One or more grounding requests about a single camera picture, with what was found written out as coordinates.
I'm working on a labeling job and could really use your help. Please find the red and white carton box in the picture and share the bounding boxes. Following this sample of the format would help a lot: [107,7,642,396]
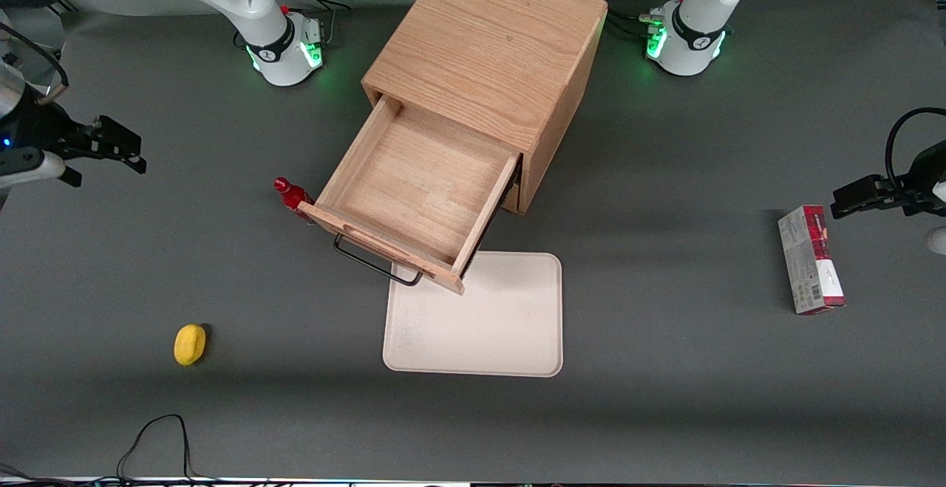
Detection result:
[777,205,846,316]

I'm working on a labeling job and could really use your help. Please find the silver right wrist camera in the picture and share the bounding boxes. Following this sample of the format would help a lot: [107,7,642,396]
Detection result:
[0,148,67,191]

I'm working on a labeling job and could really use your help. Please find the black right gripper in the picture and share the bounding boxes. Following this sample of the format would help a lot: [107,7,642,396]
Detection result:
[0,88,148,175]

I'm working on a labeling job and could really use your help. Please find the yellow lemon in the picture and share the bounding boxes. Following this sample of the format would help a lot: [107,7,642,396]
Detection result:
[174,324,208,367]

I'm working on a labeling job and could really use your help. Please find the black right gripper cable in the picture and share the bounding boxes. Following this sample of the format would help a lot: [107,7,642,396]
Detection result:
[0,21,71,106]

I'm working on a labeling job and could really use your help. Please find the black left arm base cables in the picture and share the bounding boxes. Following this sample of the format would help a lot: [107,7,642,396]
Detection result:
[605,0,693,43]

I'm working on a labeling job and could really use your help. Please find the red cola bottle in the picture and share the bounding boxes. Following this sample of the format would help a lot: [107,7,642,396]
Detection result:
[273,177,317,225]

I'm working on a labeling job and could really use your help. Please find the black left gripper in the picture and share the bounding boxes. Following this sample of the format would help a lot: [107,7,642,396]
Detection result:
[830,143,946,220]

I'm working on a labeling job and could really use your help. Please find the beige plastic tray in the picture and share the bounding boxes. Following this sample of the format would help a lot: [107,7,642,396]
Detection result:
[382,251,564,378]

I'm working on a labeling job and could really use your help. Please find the oak wooden drawer cabinet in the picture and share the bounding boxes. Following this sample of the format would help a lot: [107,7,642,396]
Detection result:
[361,0,609,216]

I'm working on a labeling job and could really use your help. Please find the wooden drawer with black handle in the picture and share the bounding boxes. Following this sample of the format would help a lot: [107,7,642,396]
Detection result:
[297,94,523,296]

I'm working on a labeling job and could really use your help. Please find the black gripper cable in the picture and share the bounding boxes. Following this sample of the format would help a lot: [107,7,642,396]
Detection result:
[0,21,71,106]
[885,107,946,194]

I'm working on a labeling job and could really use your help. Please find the thin black looped floor cable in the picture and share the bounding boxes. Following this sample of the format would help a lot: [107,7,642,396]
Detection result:
[0,414,222,487]

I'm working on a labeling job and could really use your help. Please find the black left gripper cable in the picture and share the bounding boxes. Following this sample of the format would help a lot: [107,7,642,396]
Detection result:
[885,107,946,194]

